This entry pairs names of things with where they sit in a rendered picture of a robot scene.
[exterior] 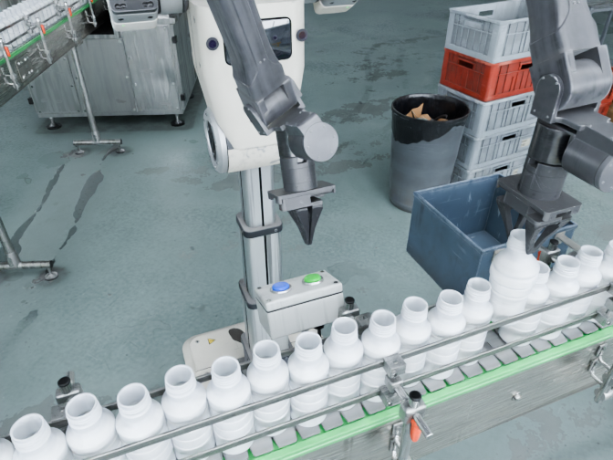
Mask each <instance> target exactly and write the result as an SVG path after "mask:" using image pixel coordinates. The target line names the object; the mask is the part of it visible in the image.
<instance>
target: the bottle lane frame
mask: <svg viewBox="0 0 613 460"><path fill-rule="evenodd" d="M580 331H581V330H580ZM581 332H582V331H581ZM582 333H583V336H582V337H579V338H576V339H574V340H570V339H569V338H566V339H567V342H565V343H562V344H559V345H557V346H554V345H553V344H552V343H550V342H549V341H548V342H549V343H550V344H551V348H550V349H547V350H542V351H540V352H539V351H537V350H535V349H534V348H533V350H534V351H535V354H533V355H530V356H527V357H525V358H521V357H519V356H518V355H517V354H515V355H516V356H517V358H518V360H517V361H513V362H510V363H508V364H503V363H502V362H500V361H499V360H498V359H497V358H496V359H497V360H498V361H499V362H500V364H501V365H500V367H498V368H495V369H492V370H490V371H486V370H485V369H484V368H483V367H482V366H481V365H480V367H481V368H482V370H483V373H481V374H478V375H475V376H473V377H471V378H468V377H467V376H466V375H465V374H464V373H463V372H462V375H463V376H464V380H463V381H460V382H456V383H454V384H449V383H448V382H447V381H445V380H444V379H443V380H444V382H445V387H443V388H441V389H439V390H436V391H434V392H430V391H429V390H428V389H427V388H426V387H425V386H424V385H423V386H424V388H425V390H426V394H424V395H422V396H421V398H422V399H423V401H424V402H425V403H426V411H425V414H424V417H423V420H424V421H425V423H426V424H427V425H428V426H429V428H430V429H431V431H432V433H433V437H432V438H431V439H429V440H427V439H426V438H425V437H424V435H423V434H422V432H421V435H420V438H419V440H418V441H417V442H412V441H411V445H410V453H409V456H410V457H412V458H413V460H417V459H419V458H422V457H424V456H426V455H429V454H432V453H434V452H437V451H439V450H441V449H443V448H445V447H448V446H450V445H453V444H456V443H459V442H460V441H463V440H465V439H467V438H470V437H472V436H475V435H477V434H480V433H482V432H485V431H487V430H489V429H492V428H494V427H496V426H498V425H500V424H503V423H507V422H509V421H512V420H513V419H515V418H518V417H520V416H523V415H525V414H527V413H530V412H533V411H535V410H537V409H540V408H542V407H545V406H547V405H548V404H551V403H555V402H557V401H560V400H562V399H564V398H566V397H568V396H571V395H573V394H575V393H578V392H582V391H584V390H585V389H588V388H590V387H593V386H595V385H597V384H598V383H597V382H596V381H595V380H594V379H593V378H592V377H591V376H590V371H587V369H588V367H589V365H590V363H591V361H592V360H595V359H597V357H596V356H595V354H596V352H597V349H598V347H599V345H601V344H604V343H607V344H608V345H607V347H606V350H604V352H603V354H602V361H604V362H605V363H606V364H607V365H608V366H609V367H611V366H612V364H613V325H611V326H608V327H606V328H604V329H601V328H598V330H597V331H594V332H592V333H589V334H585V333H584V332H582ZM565 337H566V336H565ZM362 409H363V411H364V414H365V415H364V417H362V418H359V419H357V420H355V421H352V422H350V423H348V422H347V421H346V419H345V418H344V417H343V415H342V414H341V418H342V422H343V424H342V425H340V426H338V427H335V428H333V429H330V430H327V431H326V430H325V429H324V428H323V426H322V425H321V424H319V428H320V434H316V435H313V436H310V437H308V438H306V439H302V438H301V436H300V435H299V433H298V432H297V431H296V438H297V441H296V442H295V443H293V444H289V445H286V446H284V447H281V448H279V447H278V446H277V445H276V443H275V441H274V439H273V440H272V442H273V447H274V449H273V451H271V452H268V453H266V454H263V455H259V456H257V457H254V456H253V454H252V452H251V450H250V449H249V448H248V449H247V450H248V457H249V458H248V460H393V458H392V451H389V447H390V440H391V439H394V438H395V435H394V436H391V431H392V425H393V424H395V423H398V422H401V419H400V417H399V410H400V404H397V405H394V406H392V407H391V406H387V407H386V408H385V409H384V410H382V411H379V412H376V413H373V414H369V413H368V412H367V411H366V410H365V409H364V407H362Z"/></svg>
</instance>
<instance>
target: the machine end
mask: <svg viewBox="0 0 613 460"><path fill-rule="evenodd" d="M22 1H25V0H0V7H1V10H2V12H3V10H6V9H7V8H8V7H12V5H17V4H18V3H22ZM77 52H78V57H79V61H80V65H81V68H82V72H83V75H84V79H85V82H86V86H87V90H88V95H89V99H90V103H91V107H92V110H93V114H94V116H121V115H164V114H174V116H175V120H173V121H172V122H171V126H174V127H180V126H182V125H184V124H185V121H184V120H179V116H178V115H179V114H183V113H184V110H185V108H186V106H187V103H188V101H189V99H192V98H194V95H193V94H192V89H193V87H194V84H195V81H196V79H197V78H198V76H197V73H196V70H195V67H194V64H193V58H192V44H191V38H190V30H189V23H188V16H187V13H186V12H185V13H178V14H166V15H160V14H158V20H157V25H156V27H154V28H150V29H139V30H128V31H116V30H115V29H114V28H113V27H112V24H111V20H110V18H108V19H107V20H106V21H105V22H104V23H102V24H101V25H100V26H99V27H97V28H96V29H95V30H94V31H92V32H91V33H90V34H89V35H88V36H86V37H85V38H84V39H83V44H81V45H80V46H79V47H77ZM27 89H28V92H29V95H30V97H29V98H28V102H29V104H33V106H34V109H35V112H36V113H37V116H38V118H49V119H50V121H51V123H50V124H48V125H47V129H48V130H57V129H59V128H61V127H62V125H61V123H57V122H54V118H55V117H87V116H88V115H87V112H86V108H85V105H84V101H83V98H82V94H81V91H80V87H79V84H78V78H77V74H76V70H75V68H74V64H73V60H72V57H71V54H70V50H69V51H68V52H67V53H66V54H65V55H64V56H63V57H61V58H60V59H59V60H58V61H57V62H55V63H54V64H53V65H52V66H51V67H49V68H48V69H47V70H45V71H44V72H43V73H42V74H41V75H39V76H38V77H37V78H36V79H34V80H33V81H32V82H31V83H29V84H28V85H27Z"/></svg>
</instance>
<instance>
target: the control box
mask: <svg viewBox="0 0 613 460"><path fill-rule="evenodd" d="M311 274H319V275H320V276H321V279H320V280H318V281H317V282H305V280H304V278H305V276H306V275H304V276H301V277H294V278H290V279H287V280H284V281H280V282H287V283H288V284H289V288H288V289H286V290H282V291H274V290H273V289H272V286H273V285H274V283H273V284H269V285H265V286H261V287H256V288H255V297H256V299H255V300H256V305H257V310H258V316H259V321H260V323H261V324H262V326H263V327H264V329H265V331H266V332H267V334H268V335H269V337H270V338H271V340H275V339H278V338H282V337H284V336H288V335H291V334H294V333H298V332H300V331H301V333H302V332H305V331H308V330H309V329H312V328H314V329H317V334H318V335H319V336H320V338H321V330H322V329H323V328H324V327H325V326H324V325H325V324H328V323H331V322H333V321H334V320H335V319H337V318H338V308H339V307H343V306H344V298H343V293H342V284H341V283H340V282H339V281H338V280H337V279H335V278H334V277H332V276H331V275H330V274H329V273H328V272H327V271H325V270H322V271H318V272H315V273H311ZM321 339H322V338H321Z"/></svg>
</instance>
